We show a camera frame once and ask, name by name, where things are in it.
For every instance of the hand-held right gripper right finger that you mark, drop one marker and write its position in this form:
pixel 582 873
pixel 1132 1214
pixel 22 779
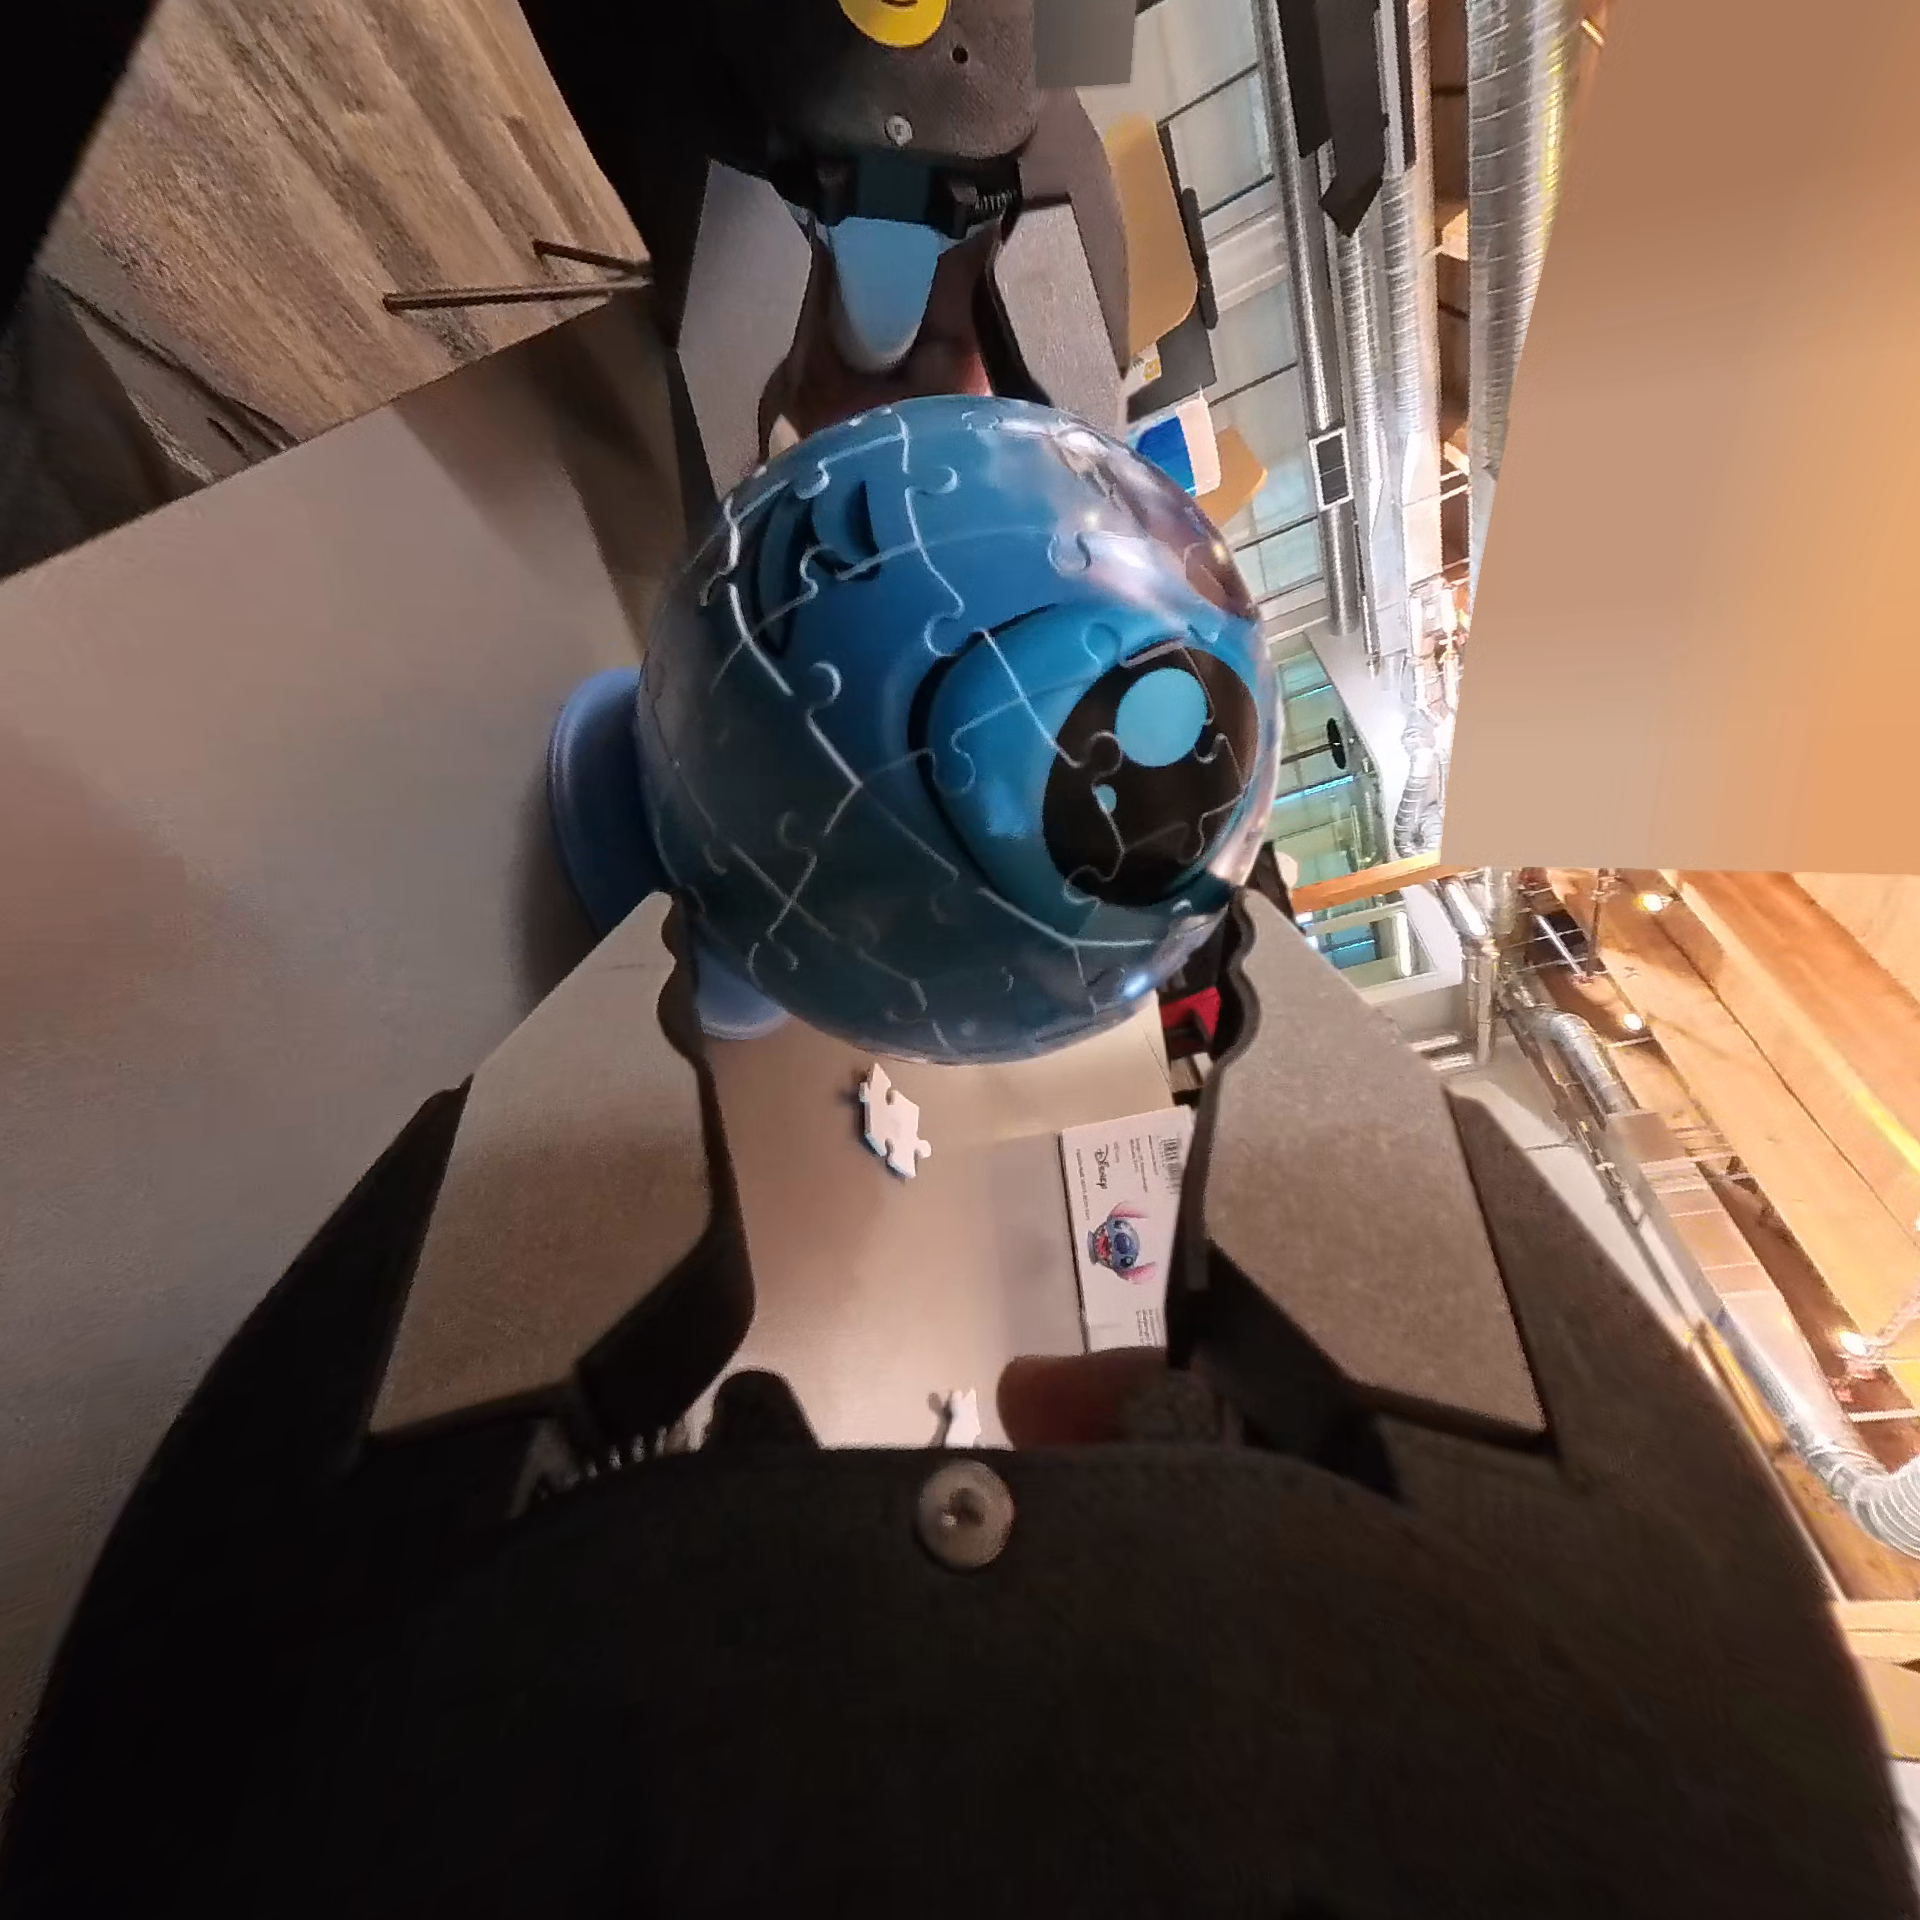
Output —
pixel 1349 1201

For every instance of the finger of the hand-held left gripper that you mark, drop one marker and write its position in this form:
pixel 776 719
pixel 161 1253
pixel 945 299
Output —
pixel 1056 323
pixel 743 300

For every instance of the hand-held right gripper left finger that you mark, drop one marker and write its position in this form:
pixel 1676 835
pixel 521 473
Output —
pixel 571 1201

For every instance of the white puzzle piece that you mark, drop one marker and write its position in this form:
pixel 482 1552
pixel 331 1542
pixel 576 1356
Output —
pixel 960 1418
pixel 894 1118

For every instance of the blue ball stand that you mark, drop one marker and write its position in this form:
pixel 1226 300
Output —
pixel 601 810

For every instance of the blue puzzle ball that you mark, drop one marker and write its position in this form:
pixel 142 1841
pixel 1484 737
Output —
pixel 870 840

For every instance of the puzzle box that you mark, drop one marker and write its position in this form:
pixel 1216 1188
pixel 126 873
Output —
pixel 1126 1230

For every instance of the person's left hand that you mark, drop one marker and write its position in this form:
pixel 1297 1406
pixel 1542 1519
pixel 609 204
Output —
pixel 960 367

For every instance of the person's right hand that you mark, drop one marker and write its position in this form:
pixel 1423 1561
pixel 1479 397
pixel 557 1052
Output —
pixel 1072 1395

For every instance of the tan wooden board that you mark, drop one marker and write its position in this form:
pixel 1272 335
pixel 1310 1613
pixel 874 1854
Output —
pixel 1148 225

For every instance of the black metal leg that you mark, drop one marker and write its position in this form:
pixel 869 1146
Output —
pixel 511 284

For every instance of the silver ceiling pipes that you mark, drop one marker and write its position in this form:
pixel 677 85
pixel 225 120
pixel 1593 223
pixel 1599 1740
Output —
pixel 1349 375

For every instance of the silver ventilation duct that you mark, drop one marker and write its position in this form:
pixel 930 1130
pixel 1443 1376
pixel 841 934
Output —
pixel 1649 1139

